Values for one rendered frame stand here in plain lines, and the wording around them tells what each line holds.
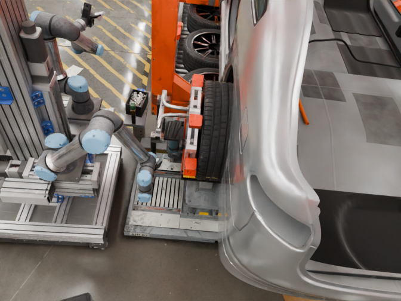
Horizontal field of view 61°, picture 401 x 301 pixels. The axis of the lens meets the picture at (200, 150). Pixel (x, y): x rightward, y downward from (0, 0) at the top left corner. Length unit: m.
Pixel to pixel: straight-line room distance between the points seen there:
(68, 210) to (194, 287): 1.07
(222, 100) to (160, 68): 0.66
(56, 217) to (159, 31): 1.48
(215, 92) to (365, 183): 1.06
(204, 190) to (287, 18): 1.58
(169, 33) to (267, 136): 1.32
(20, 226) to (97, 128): 1.30
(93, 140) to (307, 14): 1.06
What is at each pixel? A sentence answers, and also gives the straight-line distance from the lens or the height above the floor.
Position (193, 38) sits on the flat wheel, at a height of 0.50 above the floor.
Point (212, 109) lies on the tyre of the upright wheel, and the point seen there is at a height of 1.16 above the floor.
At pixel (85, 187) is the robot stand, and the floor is 0.68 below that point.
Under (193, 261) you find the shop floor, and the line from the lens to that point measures 2.69.
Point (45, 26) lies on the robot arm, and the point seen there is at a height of 1.43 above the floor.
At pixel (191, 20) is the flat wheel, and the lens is 4.21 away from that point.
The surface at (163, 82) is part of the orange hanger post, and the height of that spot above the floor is 0.87.
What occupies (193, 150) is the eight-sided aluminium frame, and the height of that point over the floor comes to 0.96.
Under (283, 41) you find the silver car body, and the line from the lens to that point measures 1.48.
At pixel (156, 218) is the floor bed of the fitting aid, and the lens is 2.74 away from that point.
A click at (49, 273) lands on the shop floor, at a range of 2.75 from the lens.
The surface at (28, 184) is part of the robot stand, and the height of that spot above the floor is 0.74.
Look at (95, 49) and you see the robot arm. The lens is 2.40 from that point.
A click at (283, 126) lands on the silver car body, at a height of 1.67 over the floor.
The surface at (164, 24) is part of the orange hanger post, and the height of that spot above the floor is 1.33.
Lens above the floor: 2.49
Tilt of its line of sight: 50 degrees down
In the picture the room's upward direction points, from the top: 10 degrees clockwise
